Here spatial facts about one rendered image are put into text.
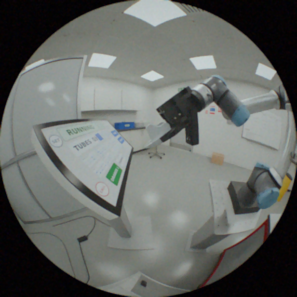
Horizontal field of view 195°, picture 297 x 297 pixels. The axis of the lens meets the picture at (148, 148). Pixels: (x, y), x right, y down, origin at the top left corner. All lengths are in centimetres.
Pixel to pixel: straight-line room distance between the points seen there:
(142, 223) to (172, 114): 119
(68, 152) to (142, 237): 109
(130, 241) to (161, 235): 35
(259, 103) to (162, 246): 134
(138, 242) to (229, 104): 125
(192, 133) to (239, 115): 16
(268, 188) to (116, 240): 126
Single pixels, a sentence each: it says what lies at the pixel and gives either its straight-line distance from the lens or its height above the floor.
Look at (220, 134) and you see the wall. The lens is 327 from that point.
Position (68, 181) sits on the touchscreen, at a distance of 21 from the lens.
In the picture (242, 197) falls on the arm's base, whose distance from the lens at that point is 61.
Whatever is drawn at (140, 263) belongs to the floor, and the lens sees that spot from 117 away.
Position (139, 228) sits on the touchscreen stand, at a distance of 121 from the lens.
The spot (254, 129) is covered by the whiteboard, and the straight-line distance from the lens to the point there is 345.
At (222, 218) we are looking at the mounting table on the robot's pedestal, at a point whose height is 76.
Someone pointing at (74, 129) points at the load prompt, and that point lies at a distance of 33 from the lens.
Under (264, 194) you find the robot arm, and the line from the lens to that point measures 44.
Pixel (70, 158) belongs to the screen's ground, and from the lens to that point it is 24.
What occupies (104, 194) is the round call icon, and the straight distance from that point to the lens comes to 24.
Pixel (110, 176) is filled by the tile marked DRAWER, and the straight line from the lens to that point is 28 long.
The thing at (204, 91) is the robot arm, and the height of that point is 126.
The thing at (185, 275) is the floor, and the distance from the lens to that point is 126.
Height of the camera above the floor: 117
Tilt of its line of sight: 19 degrees down
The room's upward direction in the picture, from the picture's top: straight up
